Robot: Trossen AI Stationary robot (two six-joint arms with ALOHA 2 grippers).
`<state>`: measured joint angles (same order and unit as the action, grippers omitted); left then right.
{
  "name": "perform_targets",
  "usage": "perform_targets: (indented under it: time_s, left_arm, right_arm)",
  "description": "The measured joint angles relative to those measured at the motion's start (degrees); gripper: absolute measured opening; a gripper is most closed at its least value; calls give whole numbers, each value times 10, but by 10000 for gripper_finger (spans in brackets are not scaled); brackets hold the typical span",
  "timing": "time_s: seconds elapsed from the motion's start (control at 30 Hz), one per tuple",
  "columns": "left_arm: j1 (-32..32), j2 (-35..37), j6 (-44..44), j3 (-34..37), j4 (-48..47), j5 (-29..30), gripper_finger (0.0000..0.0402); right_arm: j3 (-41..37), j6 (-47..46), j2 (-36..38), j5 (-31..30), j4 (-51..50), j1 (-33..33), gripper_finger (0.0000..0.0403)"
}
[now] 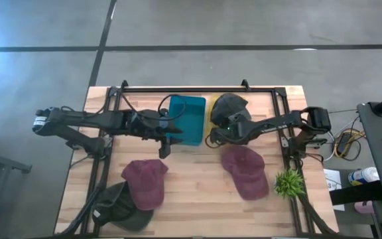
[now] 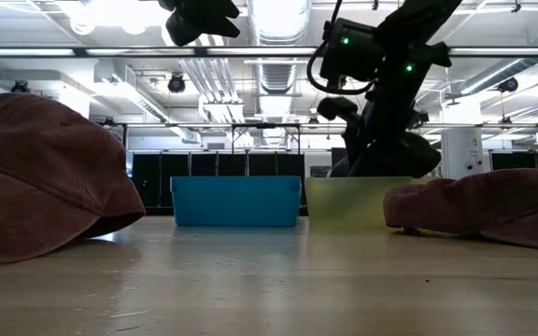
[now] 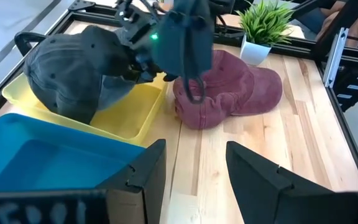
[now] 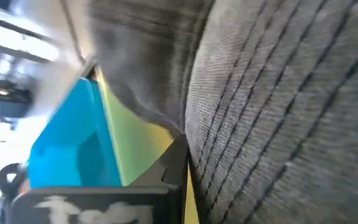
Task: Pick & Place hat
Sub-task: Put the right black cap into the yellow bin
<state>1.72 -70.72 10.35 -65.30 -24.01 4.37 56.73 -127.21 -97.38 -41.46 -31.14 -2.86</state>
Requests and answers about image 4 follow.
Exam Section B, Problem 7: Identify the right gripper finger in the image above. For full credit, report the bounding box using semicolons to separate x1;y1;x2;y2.
9;133;189;224

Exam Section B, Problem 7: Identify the olive grey baseball cap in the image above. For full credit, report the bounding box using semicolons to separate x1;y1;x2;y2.
87;0;358;224

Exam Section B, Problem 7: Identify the yellow cloth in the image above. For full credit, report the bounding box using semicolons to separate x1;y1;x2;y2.
96;67;200;224

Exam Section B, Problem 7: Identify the blue plastic bin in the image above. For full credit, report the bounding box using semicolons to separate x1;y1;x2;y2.
26;77;124;189

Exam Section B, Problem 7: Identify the black cable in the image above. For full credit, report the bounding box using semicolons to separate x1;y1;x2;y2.
0;163;27;224

